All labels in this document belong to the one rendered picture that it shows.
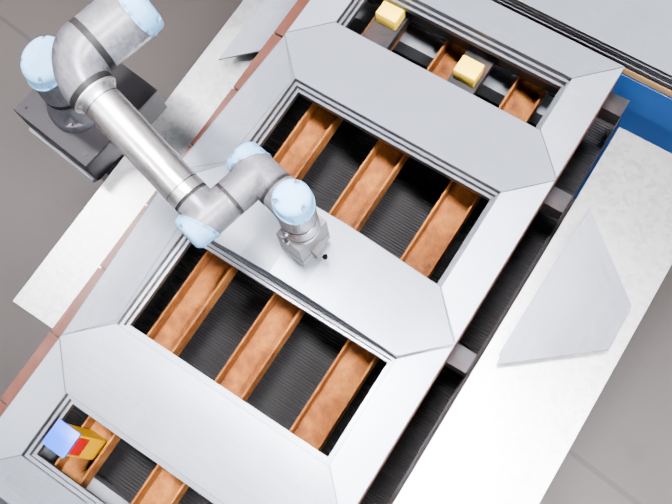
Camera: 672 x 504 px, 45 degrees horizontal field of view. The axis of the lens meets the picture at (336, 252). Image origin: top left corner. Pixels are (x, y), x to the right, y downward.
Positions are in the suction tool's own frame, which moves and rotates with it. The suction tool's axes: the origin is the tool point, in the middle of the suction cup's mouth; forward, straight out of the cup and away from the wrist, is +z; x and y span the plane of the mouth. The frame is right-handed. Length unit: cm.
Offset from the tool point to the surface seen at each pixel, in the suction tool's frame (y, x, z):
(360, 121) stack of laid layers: 33.4, 13.4, 7.5
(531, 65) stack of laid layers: 70, -9, 7
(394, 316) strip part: 0.9, -23.3, 2.6
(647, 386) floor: 50, -86, 91
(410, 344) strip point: -1.5, -29.6, 3.8
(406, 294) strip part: 6.2, -22.3, 2.5
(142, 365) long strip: -41.7, 12.2, 5.3
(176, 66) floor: 39, 110, 92
